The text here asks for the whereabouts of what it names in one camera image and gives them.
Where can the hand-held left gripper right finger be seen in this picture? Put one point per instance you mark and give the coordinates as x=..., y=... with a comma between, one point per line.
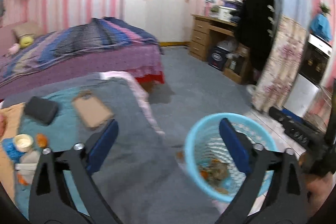
x=233, y=145

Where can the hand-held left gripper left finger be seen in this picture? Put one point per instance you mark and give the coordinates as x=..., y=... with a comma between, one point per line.
x=105, y=142

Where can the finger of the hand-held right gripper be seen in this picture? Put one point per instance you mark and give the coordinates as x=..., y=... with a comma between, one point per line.
x=295, y=116
x=277, y=115

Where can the brown wrapper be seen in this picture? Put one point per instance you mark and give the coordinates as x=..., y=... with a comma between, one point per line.
x=219, y=170

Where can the light blue plastic basket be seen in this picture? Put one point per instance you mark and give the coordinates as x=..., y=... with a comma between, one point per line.
x=199, y=134

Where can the orange peel piece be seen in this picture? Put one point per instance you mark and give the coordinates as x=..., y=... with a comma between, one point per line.
x=42, y=140

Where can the small white round bowl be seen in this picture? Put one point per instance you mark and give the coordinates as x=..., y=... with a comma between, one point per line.
x=23, y=142

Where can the person's right hand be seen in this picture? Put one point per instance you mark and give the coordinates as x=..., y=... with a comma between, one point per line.
x=321, y=192

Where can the tan phone case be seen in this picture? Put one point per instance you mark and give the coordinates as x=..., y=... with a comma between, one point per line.
x=92, y=109

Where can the white shoe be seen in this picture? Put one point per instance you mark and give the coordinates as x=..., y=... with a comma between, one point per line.
x=251, y=89

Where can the blue floral door curtain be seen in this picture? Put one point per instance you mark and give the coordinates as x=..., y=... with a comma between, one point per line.
x=281, y=61

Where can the white black appliance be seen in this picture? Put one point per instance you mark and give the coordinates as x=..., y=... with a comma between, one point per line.
x=312, y=64

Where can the black wallet case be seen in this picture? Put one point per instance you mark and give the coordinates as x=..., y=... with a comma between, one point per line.
x=40, y=109

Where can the purple bed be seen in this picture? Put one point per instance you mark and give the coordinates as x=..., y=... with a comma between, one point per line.
x=92, y=66

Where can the dark paper bag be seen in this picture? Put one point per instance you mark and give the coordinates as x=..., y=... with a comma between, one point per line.
x=218, y=58

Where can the blue cloth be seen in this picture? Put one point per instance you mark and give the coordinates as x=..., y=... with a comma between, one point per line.
x=320, y=27

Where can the black hanging coat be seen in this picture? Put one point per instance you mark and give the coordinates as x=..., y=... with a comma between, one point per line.
x=257, y=24

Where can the striped blanket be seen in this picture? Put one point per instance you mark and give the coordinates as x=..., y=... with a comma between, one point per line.
x=78, y=37

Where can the wooden desk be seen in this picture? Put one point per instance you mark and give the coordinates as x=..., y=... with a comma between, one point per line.
x=200, y=35

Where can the white storage box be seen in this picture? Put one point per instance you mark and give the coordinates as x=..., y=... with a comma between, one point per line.
x=225, y=12

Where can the yellow plush toy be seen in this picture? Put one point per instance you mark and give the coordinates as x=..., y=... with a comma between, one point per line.
x=26, y=41

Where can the pink plush toy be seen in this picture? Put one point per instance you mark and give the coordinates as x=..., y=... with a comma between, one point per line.
x=13, y=48

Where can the brown pillow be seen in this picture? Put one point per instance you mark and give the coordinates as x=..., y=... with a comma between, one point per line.
x=26, y=27

